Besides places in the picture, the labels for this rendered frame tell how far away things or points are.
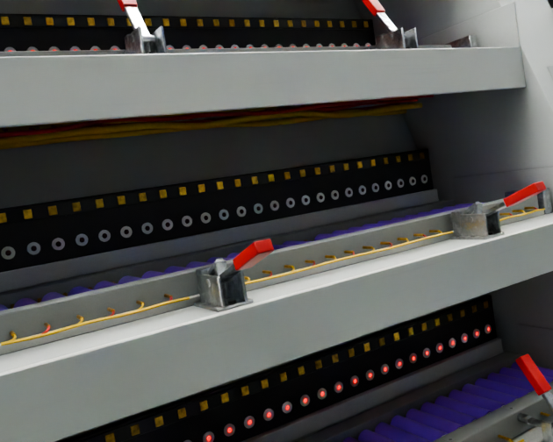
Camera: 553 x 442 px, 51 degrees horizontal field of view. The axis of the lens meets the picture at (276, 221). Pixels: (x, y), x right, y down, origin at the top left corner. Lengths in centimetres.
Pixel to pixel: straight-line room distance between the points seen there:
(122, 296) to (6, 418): 11
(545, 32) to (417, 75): 23
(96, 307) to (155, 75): 17
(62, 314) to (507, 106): 54
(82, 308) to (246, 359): 11
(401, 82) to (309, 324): 27
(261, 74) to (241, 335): 22
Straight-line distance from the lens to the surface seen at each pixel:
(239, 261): 37
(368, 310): 45
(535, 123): 72
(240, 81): 48
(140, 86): 45
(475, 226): 56
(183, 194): 58
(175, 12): 77
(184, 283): 43
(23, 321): 41
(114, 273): 53
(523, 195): 53
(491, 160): 76
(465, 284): 52
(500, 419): 59
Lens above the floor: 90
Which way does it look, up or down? 14 degrees up
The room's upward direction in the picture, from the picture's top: 19 degrees counter-clockwise
